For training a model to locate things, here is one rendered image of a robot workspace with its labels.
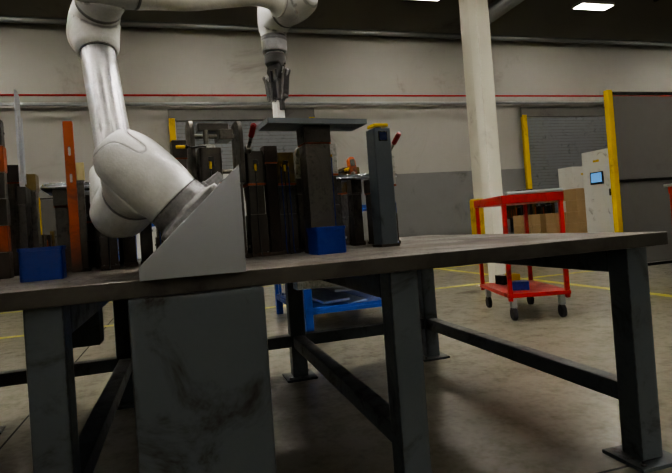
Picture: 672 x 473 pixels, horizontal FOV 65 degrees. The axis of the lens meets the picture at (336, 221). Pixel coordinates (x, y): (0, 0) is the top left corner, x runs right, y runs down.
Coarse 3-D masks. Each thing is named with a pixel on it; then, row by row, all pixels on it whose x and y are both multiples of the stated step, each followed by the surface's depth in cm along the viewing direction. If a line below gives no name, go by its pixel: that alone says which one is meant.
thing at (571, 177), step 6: (564, 168) 1482; (570, 168) 1461; (576, 168) 1464; (582, 168) 1471; (558, 174) 1505; (564, 174) 1483; (570, 174) 1462; (576, 174) 1463; (582, 174) 1470; (564, 180) 1485; (570, 180) 1464; (576, 180) 1462; (582, 180) 1470; (564, 186) 1486; (570, 186) 1465; (576, 186) 1462; (582, 186) 1469; (564, 204) 1491; (564, 210) 1492
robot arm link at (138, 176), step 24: (120, 144) 123; (144, 144) 125; (96, 168) 125; (120, 168) 122; (144, 168) 123; (168, 168) 125; (120, 192) 125; (144, 192) 123; (168, 192) 124; (144, 216) 128
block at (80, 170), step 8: (80, 168) 175; (80, 176) 175; (80, 184) 176; (80, 192) 176; (80, 200) 175; (80, 208) 175; (80, 216) 175; (80, 224) 175; (80, 232) 175; (88, 248) 178; (88, 256) 176; (88, 264) 176
